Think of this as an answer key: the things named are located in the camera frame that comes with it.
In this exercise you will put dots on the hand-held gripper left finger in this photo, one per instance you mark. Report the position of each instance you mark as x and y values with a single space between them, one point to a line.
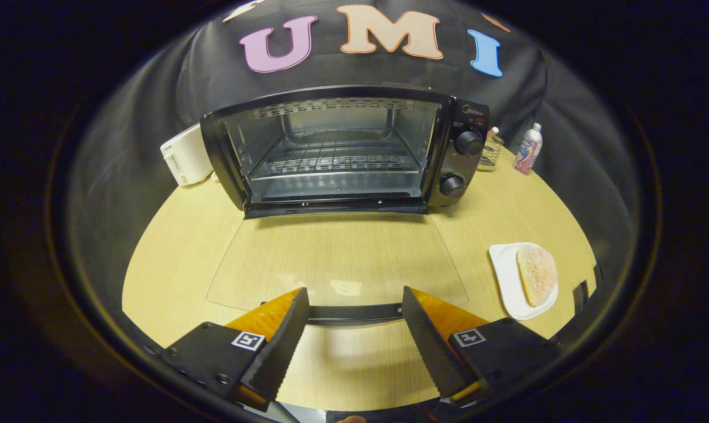
281 346

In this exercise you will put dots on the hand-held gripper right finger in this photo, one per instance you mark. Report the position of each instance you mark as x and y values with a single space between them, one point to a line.
427 346

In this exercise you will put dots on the black toaster oven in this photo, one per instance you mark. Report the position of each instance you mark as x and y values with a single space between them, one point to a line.
469 143

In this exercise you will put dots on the white pop-up toaster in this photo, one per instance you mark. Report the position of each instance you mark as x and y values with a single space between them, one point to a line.
187 155

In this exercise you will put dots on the white square plate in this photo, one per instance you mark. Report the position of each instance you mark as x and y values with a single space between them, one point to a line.
507 282

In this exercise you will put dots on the pink and white bottle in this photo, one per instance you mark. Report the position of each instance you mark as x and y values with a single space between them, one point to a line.
528 150

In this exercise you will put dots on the small white-capped bottle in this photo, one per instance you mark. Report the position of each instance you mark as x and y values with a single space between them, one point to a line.
493 134

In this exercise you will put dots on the black backdrop cloth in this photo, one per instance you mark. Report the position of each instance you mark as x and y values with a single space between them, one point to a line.
154 117

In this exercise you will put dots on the black bracket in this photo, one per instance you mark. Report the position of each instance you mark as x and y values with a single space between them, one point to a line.
580 296

